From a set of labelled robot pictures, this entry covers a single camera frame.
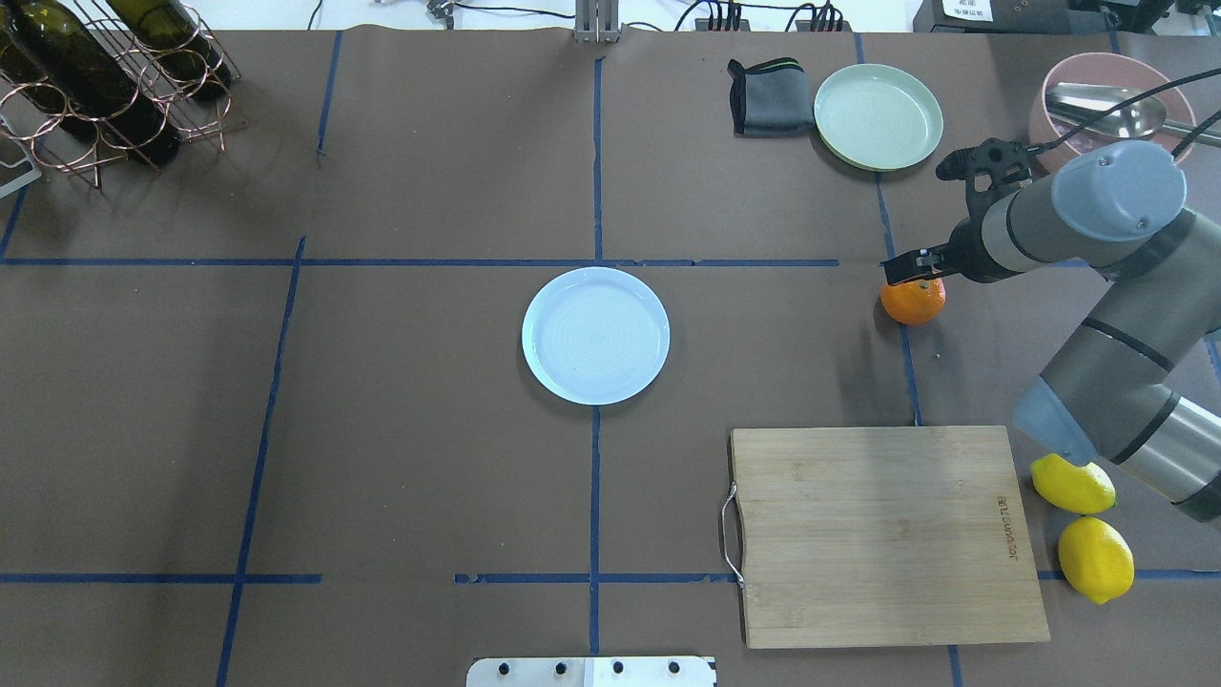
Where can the dark wine bottle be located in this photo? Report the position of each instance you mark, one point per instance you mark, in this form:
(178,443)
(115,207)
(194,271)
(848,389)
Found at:
(78,65)
(182,49)
(21,72)

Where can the yellow lemon far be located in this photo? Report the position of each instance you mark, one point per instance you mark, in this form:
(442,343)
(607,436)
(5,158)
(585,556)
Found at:
(1095,559)

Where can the copper wire bottle rack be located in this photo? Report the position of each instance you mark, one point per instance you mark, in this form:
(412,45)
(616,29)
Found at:
(71,144)

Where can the grey aluminium post base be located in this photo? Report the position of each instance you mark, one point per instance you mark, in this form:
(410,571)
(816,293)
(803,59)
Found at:
(597,21)

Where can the orange fruit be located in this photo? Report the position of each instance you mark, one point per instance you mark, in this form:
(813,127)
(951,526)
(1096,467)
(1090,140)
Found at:
(913,303)

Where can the yellow lemon near board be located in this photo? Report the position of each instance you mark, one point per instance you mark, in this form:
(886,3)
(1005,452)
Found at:
(1083,490)

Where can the light blue plate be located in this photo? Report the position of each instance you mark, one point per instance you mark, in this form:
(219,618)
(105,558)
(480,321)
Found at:
(595,336)

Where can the bamboo cutting board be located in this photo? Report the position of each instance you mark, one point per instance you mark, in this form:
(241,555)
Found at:
(861,537)

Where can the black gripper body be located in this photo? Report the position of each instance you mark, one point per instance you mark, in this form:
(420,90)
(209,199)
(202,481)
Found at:
(963,251)

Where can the grey metal base plate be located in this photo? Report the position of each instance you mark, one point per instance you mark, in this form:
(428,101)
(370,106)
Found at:
(593,671)

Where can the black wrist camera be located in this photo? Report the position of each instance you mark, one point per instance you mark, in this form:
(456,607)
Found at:
(990,171)

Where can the dark wine bottle rear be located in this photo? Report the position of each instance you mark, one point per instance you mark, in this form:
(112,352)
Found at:
(21,72)

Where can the dark wine bottle middle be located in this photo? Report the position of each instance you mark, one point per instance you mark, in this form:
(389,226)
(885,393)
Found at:
(182,49)

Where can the metal ladle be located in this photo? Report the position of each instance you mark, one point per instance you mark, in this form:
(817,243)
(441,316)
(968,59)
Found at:
(1115,112)

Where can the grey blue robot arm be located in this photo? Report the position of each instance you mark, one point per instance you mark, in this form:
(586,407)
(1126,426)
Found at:
(1122,210)

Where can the pink bowl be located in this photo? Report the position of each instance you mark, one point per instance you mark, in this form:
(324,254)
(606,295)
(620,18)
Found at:
(1111,69)

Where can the light green plate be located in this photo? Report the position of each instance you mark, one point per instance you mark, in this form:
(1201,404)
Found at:
(877,117)

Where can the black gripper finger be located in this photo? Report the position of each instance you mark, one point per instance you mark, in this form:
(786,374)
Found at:
(927,260)
(901,273)

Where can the dark wine bottle front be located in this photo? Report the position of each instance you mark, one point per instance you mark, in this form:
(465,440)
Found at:
(78,65)

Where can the dark folded cloth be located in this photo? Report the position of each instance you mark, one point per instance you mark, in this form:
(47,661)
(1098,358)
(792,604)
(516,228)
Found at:
(770,100)

